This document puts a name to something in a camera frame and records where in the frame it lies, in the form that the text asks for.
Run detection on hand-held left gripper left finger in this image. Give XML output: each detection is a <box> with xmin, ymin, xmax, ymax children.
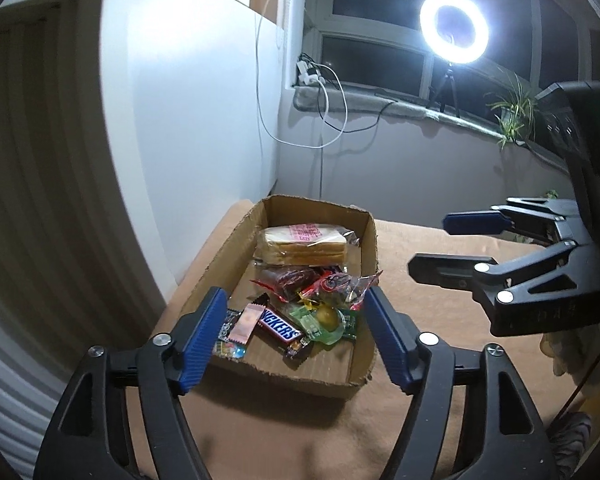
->
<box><xmin>32</xmin><ymin>286</ymin><xmax>230</xmax><ymax>480</ymax></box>

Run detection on white ribbed panel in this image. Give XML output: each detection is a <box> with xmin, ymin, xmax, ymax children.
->
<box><xmin>0</xmin><ymin>260</ymin><xmax>86</xmax><ymax>466</ymax></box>

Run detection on colourful small candy packet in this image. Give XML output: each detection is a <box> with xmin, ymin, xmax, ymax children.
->
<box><xmin>212</xmin><ymin>340</ymin><xmax>248</xmax><ymax>362</ymax></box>

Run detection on white cable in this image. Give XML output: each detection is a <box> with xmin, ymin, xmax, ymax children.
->
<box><xmin>254</xmin><ymin>0</ymin><xmax>351</xmax><ymax>150</ymax></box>

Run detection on black tripod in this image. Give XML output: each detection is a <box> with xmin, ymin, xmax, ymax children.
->
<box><xmin>426</xmin><ymin>62</ymin><xmax>463</xmax><ymax>116</ymax></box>

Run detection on green jelly cup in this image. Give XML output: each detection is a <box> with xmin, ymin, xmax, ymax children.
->
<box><xmin>290</xmin><ymin>305</ymin><xmax>347</xmax><ymax>346</ymax></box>

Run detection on pale crumpled bag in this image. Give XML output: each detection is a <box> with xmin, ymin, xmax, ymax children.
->
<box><xmin>539</xmin><ymin>327</ymin><xmax>593</xmax><ymax>378</ymax></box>

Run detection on grey windowsill cloth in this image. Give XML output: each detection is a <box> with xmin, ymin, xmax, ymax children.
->
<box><xmin>292</xmin><ymin>85</ymin><xmax>501</xmax><ymax>136</ymax></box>

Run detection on potted spider plant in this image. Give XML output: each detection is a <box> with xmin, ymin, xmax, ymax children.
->
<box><xmin>485</xmin><ymin>72</ymin><xmax>541</xmax><ymax>148</ymax></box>

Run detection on black cable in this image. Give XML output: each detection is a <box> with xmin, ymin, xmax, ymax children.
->
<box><xmin>325</xmin><ymin>92</ymin><xmax>398</xmax><ymax>133</ymax></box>

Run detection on white power strip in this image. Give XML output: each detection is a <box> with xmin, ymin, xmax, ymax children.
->
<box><xmin>296</xmin><ymin>57</ymin><xmax>326</xmax><ymax>86</ymax></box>

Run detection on black candy packet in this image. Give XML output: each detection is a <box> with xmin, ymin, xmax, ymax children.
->
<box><xmin>219</xmin><ymin>309</ymin><xmax>242</xmax><ymax>342</ymax></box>

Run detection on pink candy packet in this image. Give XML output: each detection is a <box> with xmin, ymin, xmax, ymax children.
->
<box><xmin>232</xmin><ymin>302</ymin><xmax>268</xmax><ymax>346</ymax></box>

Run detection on cardboard box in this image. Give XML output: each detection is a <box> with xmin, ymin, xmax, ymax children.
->
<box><xmin>152</xmin><ymin>194</ymin><xmax>383</xmax><ymax>400</ymax></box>

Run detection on red-edged clear snack packet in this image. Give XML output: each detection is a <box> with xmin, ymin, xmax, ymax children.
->
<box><xmin>252</xmin><ymin>265</ymin><xmax>321</xmax><ymax>301</ymax></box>
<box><xmin>300</xmin><ymin>270</ymin><xmax>383</xmax><ymax>311</ymax></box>

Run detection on brown chocolate bar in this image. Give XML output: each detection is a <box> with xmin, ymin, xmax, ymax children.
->
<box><xmin>255</xmin><ymin>305</ymin><xmax>313</xmax><ymax>361</ymax></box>

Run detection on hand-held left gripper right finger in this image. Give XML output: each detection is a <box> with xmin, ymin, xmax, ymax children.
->
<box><xmin>364</xmin><ymin>285</ymin><xmax>562</xmax><ymax>480</ymax></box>

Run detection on striped cloth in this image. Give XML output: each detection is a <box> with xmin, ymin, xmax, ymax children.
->
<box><xmin>550</xmin><ymin>412</ymin><xmax>595</xmax><ymax>476</ymax></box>

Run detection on green candy packet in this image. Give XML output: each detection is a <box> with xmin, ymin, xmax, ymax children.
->
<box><xmin>340</xmin><ymin>310</ymin><xmax>362</xmax><ymax>342</ymax></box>

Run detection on sliced bread packet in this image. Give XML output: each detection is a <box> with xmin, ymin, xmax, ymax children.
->
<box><xmin>257</xmin><ymin>225</ymin><xmax>361</xmax><ymax>266</ymax></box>

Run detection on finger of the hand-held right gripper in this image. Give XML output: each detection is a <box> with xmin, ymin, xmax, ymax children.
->
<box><xmin>407</xmin><ymin>242</ymin><xmax>588</xmax><ymax>306</ymax></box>
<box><xmin>442</xmin><ymin>197</ymin><xmax>578</xmax><ymax>246</ymax></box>

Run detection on window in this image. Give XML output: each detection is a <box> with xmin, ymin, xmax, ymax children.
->
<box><xmin>305</xmin><ymin>0</ymin><xmax>600</xmax><ymax>126</ymax></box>

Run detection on ring light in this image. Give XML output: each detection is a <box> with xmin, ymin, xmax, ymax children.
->
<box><xmin>420</xmin><ymin>0</ymin><xmax>490</xmax><ymax>65</ymax></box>

